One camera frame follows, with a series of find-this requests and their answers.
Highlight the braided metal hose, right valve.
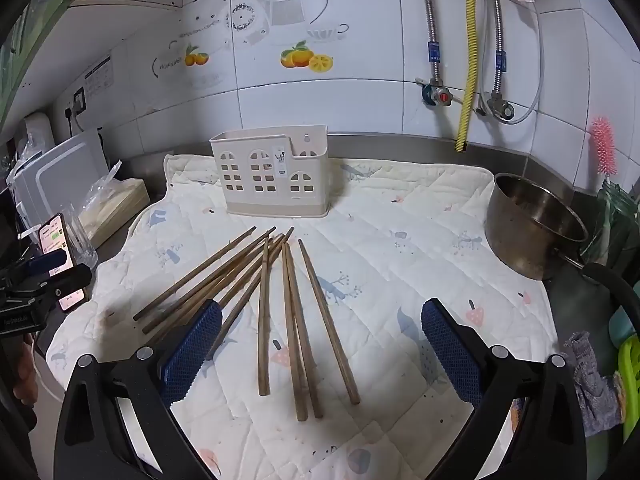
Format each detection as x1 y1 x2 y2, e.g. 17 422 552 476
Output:
510 0 547 124

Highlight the green window frame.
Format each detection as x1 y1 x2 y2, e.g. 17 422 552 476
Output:
0 0 84 128

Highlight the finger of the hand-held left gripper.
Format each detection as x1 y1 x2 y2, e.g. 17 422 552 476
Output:
15 249 68 278
30 264 93 308

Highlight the stainless steel pot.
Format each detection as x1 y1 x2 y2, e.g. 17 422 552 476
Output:
483 172 591 281

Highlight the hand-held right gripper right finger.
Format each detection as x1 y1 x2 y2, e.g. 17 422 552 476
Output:
421 298 587 480

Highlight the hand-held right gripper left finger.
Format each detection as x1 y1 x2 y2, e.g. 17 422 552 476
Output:
54 299 223 480

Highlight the clear glass cup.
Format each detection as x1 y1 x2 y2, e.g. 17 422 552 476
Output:
64 209 99 269

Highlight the grey cloth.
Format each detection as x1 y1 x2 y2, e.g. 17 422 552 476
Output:
564 332 627 437

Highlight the pink bottle brush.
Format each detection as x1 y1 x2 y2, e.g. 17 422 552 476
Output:
591 116 619 182

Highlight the red handle valve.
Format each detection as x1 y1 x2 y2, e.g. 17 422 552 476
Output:
416 77 454 109

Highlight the yellow corrugated gas hose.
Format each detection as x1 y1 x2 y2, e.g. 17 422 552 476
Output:
454 0 494 154

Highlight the wooden box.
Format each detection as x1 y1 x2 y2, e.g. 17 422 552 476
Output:
80 178 151 249

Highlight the cream plastic utensil holder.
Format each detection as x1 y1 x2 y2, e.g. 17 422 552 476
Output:
209 130 331 219

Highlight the black power cable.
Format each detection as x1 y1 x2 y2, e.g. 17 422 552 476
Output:
67 110 106 147

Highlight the white appliance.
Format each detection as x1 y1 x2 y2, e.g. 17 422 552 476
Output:
19 112 54 147

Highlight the clear plastic bag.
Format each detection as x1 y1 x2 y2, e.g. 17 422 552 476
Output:
80 160 143 221

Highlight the green translucent plastic bag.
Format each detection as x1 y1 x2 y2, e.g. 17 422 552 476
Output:
582 179 640 267

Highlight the smartphone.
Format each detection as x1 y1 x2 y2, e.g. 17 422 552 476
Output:
37 213 87 314

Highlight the green plastic item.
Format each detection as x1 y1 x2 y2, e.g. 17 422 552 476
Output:
617 335 640 442

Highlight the printed quilted mat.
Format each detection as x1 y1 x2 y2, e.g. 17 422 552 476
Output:
45 152 558 480

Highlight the pile of wooden chopsticks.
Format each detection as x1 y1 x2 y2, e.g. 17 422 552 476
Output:
132 226 362 422

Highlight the white wall label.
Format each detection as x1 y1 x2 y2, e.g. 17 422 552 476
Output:
84 54 116 102

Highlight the wall socket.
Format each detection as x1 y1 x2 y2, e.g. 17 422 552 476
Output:
65 87 89 117

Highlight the black curved handle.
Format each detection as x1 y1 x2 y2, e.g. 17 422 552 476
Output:
582 262 640 347

